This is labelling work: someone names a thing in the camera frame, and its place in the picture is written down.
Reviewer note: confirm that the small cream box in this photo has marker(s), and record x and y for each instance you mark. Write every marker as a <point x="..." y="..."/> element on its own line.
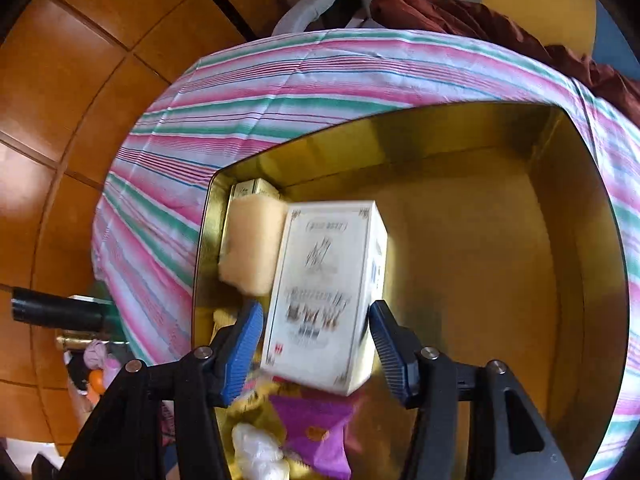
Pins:
<point x="255" y="189"/>

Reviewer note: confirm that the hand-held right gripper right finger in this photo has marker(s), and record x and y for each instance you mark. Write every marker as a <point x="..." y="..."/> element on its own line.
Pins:
<point x="387" y="345"/>

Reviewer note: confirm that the gold tin box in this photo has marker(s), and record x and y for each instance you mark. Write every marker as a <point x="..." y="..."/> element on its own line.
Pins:
<point x="475" y="260"/>

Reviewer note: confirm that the wooden wardrobe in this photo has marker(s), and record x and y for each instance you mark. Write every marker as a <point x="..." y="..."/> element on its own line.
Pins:
<point x="75" y="110"/>

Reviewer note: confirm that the white chair armrest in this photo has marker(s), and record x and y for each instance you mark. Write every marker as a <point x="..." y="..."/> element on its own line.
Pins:
<point x="315" y="2"/>

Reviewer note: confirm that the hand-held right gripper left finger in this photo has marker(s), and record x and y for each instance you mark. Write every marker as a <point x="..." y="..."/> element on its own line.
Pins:
<point x="245" y="350"/>

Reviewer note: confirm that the white carton box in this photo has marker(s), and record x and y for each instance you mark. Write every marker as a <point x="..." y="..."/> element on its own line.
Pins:
<point x="320" y="285"/>

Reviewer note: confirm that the white plastic-wrapped bundle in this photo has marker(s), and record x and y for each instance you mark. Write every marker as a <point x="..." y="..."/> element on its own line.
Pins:
<point x="257" y="452"/>

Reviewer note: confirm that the yellow sponge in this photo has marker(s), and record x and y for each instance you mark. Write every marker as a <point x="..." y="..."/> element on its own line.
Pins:
<point x="250" y="245"/>

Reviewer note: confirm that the maroon blanket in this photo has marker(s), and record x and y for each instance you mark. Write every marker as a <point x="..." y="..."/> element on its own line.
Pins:
<point x="475" y="20"/>

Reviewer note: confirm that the yellow packet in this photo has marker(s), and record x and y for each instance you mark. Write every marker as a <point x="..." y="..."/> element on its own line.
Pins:
<point x="260" y="395"/>

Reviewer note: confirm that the black cylinder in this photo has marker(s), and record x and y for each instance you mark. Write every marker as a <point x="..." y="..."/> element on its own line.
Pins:
<point x="55" y="310"/>

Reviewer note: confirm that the purple packet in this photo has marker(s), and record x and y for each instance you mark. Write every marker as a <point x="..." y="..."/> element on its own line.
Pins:
<point x="315" y="425"/>

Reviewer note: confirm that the orange round thing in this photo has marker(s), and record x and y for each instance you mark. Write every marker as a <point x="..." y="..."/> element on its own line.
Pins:
<point x="97" y="382"/>

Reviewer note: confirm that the pink cloth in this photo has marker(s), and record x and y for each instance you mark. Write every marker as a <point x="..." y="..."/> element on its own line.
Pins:
<point x="100" y="355"/>

